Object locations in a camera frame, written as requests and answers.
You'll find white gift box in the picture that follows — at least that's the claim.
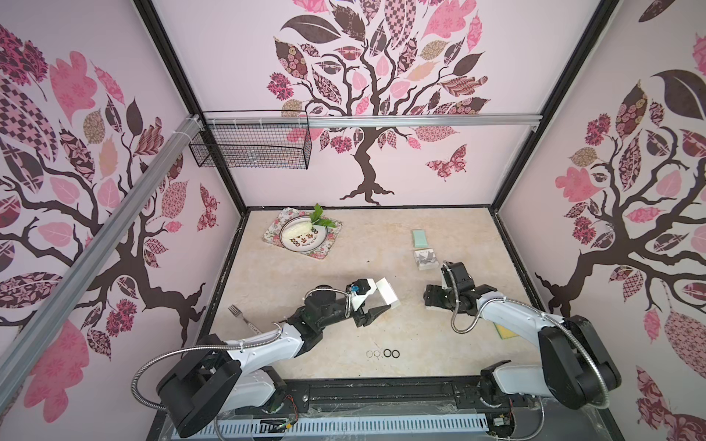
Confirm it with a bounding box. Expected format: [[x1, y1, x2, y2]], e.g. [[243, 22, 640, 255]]
[[414, 248, 439, 271]]

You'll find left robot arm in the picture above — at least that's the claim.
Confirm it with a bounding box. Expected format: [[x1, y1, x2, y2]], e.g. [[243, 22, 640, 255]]
[[156, 279, 400, 438]]

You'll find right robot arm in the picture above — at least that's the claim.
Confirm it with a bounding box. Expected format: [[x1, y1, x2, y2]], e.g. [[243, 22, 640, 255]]
[[423, 262, 621, 410]]

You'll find yellow sponge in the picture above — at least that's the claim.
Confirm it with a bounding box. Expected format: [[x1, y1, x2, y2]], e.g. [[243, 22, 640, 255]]
[[495, 325, 518, 340]]

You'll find floral round plate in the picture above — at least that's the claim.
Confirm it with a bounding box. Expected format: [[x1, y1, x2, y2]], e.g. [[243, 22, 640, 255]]
[[279, 216, 328, 253]]

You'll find silver fork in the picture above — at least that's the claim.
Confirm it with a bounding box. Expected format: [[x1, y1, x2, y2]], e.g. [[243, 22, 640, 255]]
[[228, 304, 262, 334]]

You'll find green leaf sprig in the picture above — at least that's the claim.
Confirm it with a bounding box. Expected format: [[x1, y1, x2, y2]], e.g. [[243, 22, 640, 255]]
[[309, 204, 336, 228]]

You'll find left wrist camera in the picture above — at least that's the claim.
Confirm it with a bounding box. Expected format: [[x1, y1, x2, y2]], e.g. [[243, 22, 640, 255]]
[[346, 279, 370, 297]]

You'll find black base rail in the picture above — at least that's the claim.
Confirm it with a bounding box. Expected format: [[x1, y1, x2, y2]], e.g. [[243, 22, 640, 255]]
[[264, 376, 553, 415]]

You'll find white cable duct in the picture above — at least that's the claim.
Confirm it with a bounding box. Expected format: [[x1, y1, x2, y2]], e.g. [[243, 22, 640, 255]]
[[191, 413, 489, 440]]

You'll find black wire basket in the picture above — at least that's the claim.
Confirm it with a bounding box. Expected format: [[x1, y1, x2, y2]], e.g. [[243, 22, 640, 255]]
[[189, 110, 313, 170]]

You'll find aluminium rail back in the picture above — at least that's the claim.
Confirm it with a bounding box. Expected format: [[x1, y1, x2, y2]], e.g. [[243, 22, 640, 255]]
[[206, 114, 542, 129]]

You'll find aluminium rail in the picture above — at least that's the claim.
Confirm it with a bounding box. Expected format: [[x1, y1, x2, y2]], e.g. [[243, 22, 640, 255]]
[[1, 115, 202, 409], [206, 114, 542, 129]]

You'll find aluminium rail left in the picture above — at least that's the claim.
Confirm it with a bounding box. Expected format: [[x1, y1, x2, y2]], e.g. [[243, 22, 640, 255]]
[[1, 115, 202, 409]]

